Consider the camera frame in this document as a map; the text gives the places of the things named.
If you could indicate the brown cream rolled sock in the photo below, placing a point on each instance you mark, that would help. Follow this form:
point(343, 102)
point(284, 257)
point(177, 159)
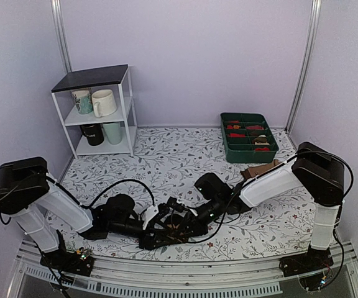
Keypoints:
point(260, 140)

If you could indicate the floral patterned table mat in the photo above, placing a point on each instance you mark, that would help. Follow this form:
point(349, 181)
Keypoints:
point(166, 163)

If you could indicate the green divided organizer tray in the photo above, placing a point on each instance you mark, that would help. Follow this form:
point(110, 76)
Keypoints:
point(241, 150)

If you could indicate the cream white mug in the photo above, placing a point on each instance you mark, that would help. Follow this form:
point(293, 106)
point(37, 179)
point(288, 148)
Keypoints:
point(103, 103)

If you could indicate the teal patterned mug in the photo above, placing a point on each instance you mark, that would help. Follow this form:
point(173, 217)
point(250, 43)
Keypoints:
point(82, 100)

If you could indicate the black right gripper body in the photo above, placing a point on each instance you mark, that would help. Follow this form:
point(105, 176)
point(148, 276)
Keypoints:
point(203, 228)

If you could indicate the plain brown sock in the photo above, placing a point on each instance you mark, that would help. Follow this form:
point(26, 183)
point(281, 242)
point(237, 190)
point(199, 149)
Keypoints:
point(254, 171)

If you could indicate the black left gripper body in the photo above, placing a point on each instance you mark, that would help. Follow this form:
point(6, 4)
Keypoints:
point(117, 228)

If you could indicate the white shelf black top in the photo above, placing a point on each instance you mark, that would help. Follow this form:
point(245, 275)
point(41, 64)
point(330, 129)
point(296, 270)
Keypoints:
point(118, 79)

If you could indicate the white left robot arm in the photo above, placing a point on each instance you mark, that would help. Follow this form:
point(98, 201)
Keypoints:
point(26, 187)

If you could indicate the mint green cup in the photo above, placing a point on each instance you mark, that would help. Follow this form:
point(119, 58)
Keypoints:
point(113, 132)

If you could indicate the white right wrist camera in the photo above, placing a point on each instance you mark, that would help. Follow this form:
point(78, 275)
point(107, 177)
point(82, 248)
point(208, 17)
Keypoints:
point(180, 207)

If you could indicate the black mug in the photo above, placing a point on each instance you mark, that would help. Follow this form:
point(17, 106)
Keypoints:
point(93, 134)

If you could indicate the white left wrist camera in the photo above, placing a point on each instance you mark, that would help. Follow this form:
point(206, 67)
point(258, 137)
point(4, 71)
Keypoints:
point(147, 216)

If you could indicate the red rolled sock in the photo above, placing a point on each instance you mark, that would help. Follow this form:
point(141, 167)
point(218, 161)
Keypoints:
point(236, 135)

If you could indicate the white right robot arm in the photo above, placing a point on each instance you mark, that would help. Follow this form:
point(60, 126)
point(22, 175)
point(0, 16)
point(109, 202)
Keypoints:
point(321, 173)

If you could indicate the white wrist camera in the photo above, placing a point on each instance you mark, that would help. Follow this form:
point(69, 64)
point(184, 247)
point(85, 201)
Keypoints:
point(180, 207)
point(147, 216)

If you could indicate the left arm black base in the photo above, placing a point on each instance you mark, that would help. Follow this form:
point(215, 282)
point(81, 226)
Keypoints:
point(79, 262)

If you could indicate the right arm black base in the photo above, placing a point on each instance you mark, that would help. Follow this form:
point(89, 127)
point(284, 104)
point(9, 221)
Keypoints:
point(307, 262)

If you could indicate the brown tan argyle sock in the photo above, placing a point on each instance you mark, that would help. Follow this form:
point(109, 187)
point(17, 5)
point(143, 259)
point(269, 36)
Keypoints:
point(176, 230)

